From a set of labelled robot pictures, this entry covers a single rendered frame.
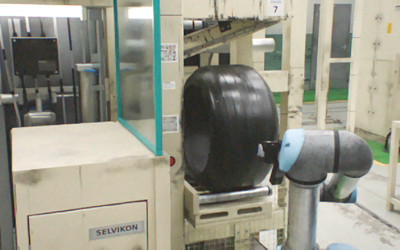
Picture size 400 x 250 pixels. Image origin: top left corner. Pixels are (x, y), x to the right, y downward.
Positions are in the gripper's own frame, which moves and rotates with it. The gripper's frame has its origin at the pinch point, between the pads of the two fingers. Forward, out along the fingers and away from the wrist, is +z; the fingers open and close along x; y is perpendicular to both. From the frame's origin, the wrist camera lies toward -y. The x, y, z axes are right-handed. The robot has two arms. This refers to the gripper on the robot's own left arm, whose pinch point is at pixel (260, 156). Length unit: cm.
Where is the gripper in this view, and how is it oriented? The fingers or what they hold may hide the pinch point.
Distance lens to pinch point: 199.1
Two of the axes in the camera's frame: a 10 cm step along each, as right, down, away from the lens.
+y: -0.4, -10.0, -0.9
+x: -9.4, 0.7, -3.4
